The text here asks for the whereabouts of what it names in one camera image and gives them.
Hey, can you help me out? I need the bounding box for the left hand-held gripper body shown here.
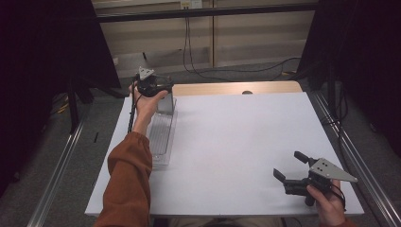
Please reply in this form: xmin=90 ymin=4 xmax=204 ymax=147
xmin=134 ymin=65 xmax=160 ymax=98

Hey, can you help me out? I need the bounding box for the person's right hand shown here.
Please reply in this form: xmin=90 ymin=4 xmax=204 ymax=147
xmin=305 ymin=179 xmax=348 ymax=227

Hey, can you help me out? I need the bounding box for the white board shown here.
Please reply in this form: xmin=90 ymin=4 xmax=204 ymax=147
xmin=84 ymin=92 xmax=365 ymax=218

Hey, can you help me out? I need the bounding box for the person's left hand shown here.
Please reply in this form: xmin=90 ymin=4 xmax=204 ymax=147
xmin=129 ymin=82 xmax=169 ymax=136

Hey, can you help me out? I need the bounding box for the black horizontal bar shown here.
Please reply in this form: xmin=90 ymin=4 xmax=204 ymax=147
xmin=96 ymin=3 xmax=319 ymax=24

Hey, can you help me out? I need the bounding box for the metal floor rail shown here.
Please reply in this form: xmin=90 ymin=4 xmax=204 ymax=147
xmin=26 ymin=119 xmax=87 ymax=227
xmin=310 ymin=91 xmax=401 ymax=227

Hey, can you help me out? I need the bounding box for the black floor cable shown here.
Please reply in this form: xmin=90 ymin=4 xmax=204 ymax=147
xmin=188 ymin=56 xmax=303 ymax=81
xmin=183 ymin=15 xmax=235 ymax=83

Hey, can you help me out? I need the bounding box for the clear plastic box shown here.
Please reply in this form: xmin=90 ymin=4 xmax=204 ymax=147
xmin=147 ymin=94 xmax=180 ymax=167

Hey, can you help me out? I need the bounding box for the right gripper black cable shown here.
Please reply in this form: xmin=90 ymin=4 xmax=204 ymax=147
xmin=330 ymin=183 xmax=347 ymax=212

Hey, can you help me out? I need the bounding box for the black curtain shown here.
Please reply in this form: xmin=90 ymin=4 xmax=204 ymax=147
xmin=0 ymin=0 xmax=122 ymax=198
xmin=296 ymin=0 xmax=401 ymax=159

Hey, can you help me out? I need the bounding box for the black stand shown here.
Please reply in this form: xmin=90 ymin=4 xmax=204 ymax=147
xmin=66 ymin=77 xmax=127 ymax=135
xmin=306 ymin=60 xmax=348 ymax=127

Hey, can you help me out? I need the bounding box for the wooden table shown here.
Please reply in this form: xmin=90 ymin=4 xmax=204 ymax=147
xmin=171 ymin=80 xmax=304 ymax=97

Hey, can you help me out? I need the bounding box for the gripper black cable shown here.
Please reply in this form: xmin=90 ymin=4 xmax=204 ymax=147
xmin=127 ymin=75 xmax=144 ymax=134
xmin=330 ymin=183 xmax=347 ymax=212

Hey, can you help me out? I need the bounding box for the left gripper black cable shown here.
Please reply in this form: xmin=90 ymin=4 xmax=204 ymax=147
xmin=127 ymin=75 xmax=144 ymax=134

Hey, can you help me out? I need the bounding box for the yellow cable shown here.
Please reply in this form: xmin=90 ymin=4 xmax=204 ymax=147
xmin=51 ymin=96 xmax=71 ymax=115

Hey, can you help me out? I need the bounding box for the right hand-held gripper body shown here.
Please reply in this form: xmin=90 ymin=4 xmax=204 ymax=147
xmin=283 ymin=157 xmax=359 ymax=206

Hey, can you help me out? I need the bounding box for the wall power outlet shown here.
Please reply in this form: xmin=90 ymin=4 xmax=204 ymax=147
xmin=180 ymin=0 xmax=203 ymax=9

